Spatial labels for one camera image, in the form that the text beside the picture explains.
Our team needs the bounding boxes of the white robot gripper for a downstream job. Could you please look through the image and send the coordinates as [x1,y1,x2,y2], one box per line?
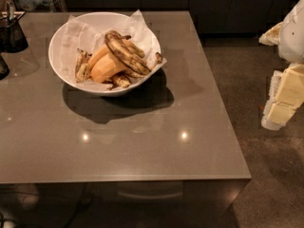
[258,0,304,130]

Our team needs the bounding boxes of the dark spotted top banana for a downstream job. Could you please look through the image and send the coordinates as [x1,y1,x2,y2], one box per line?
[104,30,150,75]

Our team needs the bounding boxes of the spotted banana under top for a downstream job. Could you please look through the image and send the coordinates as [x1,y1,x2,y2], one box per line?
[123,35,144,58]

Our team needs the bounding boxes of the small dark bottom banana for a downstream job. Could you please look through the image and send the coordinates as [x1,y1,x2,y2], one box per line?
[109,72,131,89]

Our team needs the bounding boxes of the large orange-yellow banana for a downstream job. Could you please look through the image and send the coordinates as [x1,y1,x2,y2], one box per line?
[88,45,126,83]

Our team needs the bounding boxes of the spotted banana left side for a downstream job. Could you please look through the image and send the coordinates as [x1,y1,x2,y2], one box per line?
[75,49,91,83]

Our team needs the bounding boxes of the dark cabinet behind table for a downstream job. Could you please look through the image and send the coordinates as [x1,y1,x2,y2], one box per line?
[63,0,298,34]

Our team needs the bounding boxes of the black mesh pen holder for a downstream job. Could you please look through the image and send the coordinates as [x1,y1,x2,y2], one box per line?
[0,2,29,53]

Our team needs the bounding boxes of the dark object at left edge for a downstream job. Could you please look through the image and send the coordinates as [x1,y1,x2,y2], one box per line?
[0,55,10,80]

